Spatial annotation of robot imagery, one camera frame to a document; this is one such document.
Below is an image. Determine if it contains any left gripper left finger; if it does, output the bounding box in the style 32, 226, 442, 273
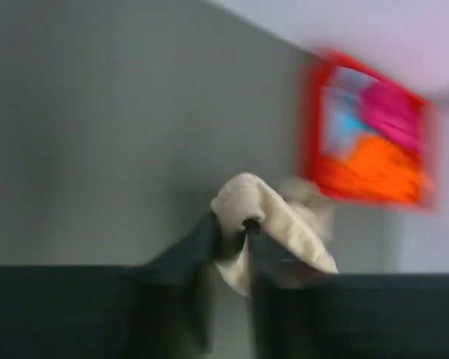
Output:
0, 214, 219, 358

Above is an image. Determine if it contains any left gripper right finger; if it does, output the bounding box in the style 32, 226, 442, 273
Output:
246, 222, 449, 358

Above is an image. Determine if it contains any beige t shirt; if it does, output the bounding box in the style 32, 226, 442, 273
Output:
210, 172, 340, 297

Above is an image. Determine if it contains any orange t shirt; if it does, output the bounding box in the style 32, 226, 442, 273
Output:
318, 134, 430, 203

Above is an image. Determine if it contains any light blue t shirt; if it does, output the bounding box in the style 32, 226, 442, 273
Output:
321, 67, 372, 158

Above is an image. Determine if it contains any pink t shirt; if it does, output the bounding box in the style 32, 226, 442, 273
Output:
358, 81, 421, 152

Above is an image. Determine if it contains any red plastic bin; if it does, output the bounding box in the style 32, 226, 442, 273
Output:
301, 49, 438, 210

